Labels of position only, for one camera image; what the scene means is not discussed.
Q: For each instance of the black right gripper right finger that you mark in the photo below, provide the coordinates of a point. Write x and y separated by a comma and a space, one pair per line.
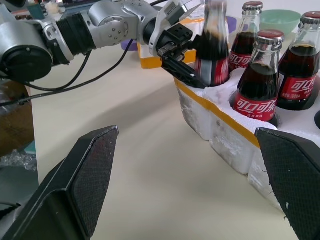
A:
297, 175

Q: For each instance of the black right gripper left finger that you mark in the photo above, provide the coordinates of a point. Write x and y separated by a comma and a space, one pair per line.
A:
75, 190

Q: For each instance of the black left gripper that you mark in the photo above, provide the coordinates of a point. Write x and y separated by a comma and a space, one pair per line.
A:
175, 37

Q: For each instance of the glass cola bottle red label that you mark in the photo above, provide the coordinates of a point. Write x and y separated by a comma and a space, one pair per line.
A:
241, 50
215, 50
260, 85
300, 70

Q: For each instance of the white foam box yellow tape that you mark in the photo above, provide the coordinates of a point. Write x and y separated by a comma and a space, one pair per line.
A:
150, 58

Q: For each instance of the white foam crate yellow tape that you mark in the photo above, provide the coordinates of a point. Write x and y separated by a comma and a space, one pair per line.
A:
225, 130

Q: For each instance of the brown cardboard box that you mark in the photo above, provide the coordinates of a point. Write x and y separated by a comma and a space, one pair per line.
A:
15, 117

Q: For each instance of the purple round object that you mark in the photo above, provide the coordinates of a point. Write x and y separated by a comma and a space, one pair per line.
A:
231, 23

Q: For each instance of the purple cup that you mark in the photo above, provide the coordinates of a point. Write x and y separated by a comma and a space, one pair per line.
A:
127, 45

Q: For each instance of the clear plastic bubble wrap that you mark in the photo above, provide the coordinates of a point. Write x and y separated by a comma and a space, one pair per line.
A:
17, 160

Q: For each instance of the mint green bowl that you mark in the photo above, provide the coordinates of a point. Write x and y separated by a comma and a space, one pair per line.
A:
280, 22

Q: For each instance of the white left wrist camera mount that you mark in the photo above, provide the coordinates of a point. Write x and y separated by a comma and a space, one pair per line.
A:
170, 12

